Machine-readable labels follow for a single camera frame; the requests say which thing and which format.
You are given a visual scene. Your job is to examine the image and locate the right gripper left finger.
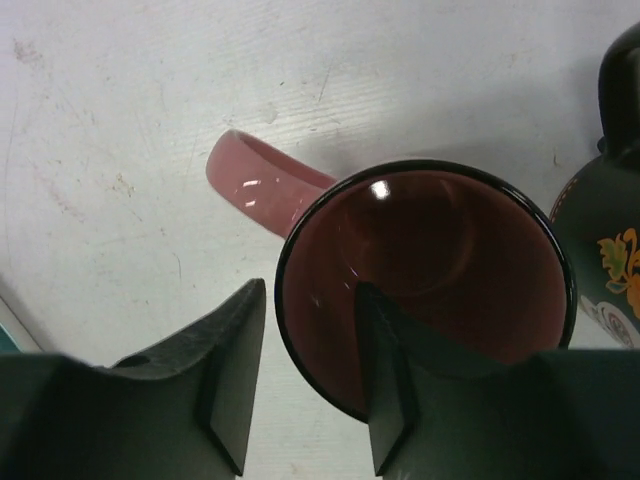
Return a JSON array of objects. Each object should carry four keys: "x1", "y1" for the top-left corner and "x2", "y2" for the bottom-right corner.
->
[{"x1": 1, "y1": 278, "x2": 266, "y2": 479}]

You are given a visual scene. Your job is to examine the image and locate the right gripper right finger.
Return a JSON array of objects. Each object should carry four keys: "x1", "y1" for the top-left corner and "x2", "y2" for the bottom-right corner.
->
[{"x1": 354, "y1": 283, "x2": 639, "y2": 479}]

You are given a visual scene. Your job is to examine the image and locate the pink mug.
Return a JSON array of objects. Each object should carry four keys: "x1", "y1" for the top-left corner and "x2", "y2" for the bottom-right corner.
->
[{"x1": 206, "y1": 130, "x2": 577, "y2": 421}]

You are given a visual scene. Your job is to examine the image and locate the black gold-rimmed mug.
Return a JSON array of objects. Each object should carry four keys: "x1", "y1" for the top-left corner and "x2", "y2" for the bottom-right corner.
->
[{"x1": 550, "y1": 25, "x2": 639, "y2": 348}]

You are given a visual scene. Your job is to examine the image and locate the green floral tray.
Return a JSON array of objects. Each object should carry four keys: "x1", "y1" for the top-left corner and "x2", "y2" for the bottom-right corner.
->
[{"x1": 0, "y1": 298, "x2": 30, "y2": 353}]

